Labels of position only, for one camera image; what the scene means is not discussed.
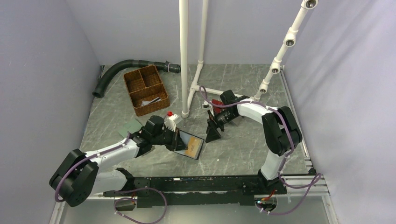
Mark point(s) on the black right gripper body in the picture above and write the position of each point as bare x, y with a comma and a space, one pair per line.
222, 118

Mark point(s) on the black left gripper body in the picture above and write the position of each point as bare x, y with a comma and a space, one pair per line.
164, 138

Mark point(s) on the red leather card holder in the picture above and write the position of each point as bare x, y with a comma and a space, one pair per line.
215, 109

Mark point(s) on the black leather card holder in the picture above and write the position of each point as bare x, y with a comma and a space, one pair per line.
185, 137

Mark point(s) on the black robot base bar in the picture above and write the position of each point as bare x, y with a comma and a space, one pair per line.
201, 190

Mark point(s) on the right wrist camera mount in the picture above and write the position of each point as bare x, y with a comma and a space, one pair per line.
207, 106

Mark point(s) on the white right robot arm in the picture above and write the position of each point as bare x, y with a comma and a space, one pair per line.
281, 131

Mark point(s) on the brown wicker basket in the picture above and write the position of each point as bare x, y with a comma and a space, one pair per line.
145, 84

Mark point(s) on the aluminium table edge rail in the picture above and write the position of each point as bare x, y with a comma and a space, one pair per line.
301, 149

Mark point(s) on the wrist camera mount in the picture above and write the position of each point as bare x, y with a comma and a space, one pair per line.
207, 106
171, 120

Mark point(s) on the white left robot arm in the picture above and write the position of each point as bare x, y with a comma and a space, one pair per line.
84, 173

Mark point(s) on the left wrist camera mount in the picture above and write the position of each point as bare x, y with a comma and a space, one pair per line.
171, 120

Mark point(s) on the white card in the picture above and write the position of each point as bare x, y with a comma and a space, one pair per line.
145, 103

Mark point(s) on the gold VIP card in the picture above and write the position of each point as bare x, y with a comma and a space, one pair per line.
194, 146

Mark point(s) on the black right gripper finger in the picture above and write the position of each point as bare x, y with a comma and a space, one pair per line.
211, 120
212, 133

